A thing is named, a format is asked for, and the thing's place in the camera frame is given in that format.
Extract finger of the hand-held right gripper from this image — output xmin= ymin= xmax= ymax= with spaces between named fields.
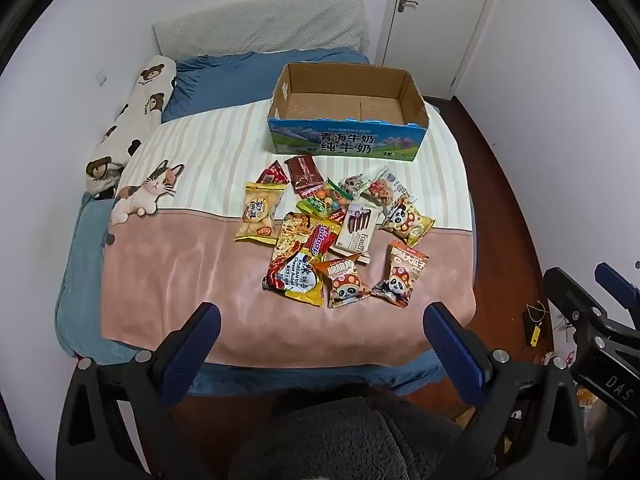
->
xmin=594 ymin=261 xmax=640 ymax=312
xmin=542 ymin=266 xmax=608 ymax=346

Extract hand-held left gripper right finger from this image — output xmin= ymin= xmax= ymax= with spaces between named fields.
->
xmin=422 ymin=302 xmax=589 ymax=480

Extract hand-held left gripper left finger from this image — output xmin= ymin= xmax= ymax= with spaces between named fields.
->
xmin=56 ymin=302 xmax=222 ymax=480

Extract orange panda snack packet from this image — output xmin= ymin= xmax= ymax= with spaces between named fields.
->
xmin=314 ymin=255 xmax=372 ymax=309
xmin=371 ymin=240 xmax=431 ymax=309

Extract large instant noodle packet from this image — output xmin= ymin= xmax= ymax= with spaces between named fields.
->
xmin=262 ymin=246 xmax=327 ymax=307

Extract yellow biscuit packet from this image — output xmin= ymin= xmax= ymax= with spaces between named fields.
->
xmin=235 ymin=181 xmax=287 ymax=245

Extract white chocolate stick box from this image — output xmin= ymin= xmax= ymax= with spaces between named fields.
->
xmin=331 ymin=202 xmax=382 ymax=257

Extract red spicy strip packet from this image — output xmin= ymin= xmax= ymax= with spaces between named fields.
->
xmin=284 ymin=154 xmax=327 ymax=197

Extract blue printed cardboard box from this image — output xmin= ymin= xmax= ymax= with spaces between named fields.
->
xmin=266 ymin=62 xmax=431 ymax=162

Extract orange white plastic bag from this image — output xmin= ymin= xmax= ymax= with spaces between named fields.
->
xmin=575 ymin=385 xmax=608 ymax=441

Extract cat print striped blanket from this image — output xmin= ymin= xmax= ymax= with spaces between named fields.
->
xmin=100 ymin=96 xmax=478 ymax=368

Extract yellow panda snack packet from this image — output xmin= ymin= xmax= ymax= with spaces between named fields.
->
xmin=381 ymin=195 xmax=437 ymax=247

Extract yellow red noodle snack packet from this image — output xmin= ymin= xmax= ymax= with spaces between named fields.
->
xmin=272 ymin=211 xmax=313 ymax=262

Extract red wafer packet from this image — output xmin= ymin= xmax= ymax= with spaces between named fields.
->
xmin=304 ymin=220 xmax=343 ymax=257

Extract white cookie packet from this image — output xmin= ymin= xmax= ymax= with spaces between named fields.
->
xmin=366 ymin=169 xmax=410 ymax=207

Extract green snack packet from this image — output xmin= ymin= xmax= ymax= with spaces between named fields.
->
xmin=296 ymin=196 xmax=327 ymax=220

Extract small red snack packet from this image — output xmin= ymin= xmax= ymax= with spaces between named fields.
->
xmin=256 ymin=160 xmax=291 ymax=187

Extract clear brown snack packet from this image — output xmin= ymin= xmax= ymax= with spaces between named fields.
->
xmin=339 ymin=172 xmax=377 ymax=197

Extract colourful candy ball packet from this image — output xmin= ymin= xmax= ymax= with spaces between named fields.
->
xmin=309 ymin=184 xmax=347 ymax=212

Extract bear print long pillow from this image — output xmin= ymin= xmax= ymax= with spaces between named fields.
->
xmin=82 ymin=54 xmax=178 ymax=199

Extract blue bed sheet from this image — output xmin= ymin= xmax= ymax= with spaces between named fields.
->
xmin=54 ymin=46 xmax=473 ymax=398

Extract white door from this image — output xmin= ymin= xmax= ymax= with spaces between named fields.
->
xmin=377 ymin=0 xmax=502 ymax=100

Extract white textured pillow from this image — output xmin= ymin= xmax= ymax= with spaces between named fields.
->
xmin=151 ymin=0 xmax=366 ymax=59

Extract yellow tag with string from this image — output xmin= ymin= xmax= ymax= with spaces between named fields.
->
xmin=522 ymin=300 xmax=551 ymax=348

